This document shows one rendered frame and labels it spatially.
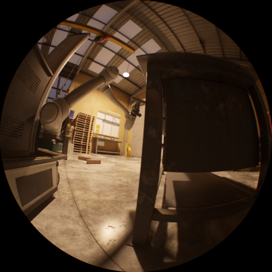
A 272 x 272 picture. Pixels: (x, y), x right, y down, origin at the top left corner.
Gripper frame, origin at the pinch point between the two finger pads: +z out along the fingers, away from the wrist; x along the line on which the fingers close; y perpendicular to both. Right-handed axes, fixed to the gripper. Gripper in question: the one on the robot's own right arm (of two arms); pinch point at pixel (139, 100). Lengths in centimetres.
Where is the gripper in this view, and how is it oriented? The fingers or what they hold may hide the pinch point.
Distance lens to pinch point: 102.3
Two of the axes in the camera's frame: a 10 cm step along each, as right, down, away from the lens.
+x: -2.5, -6.2, 7.5
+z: 3.8, -7.7, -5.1
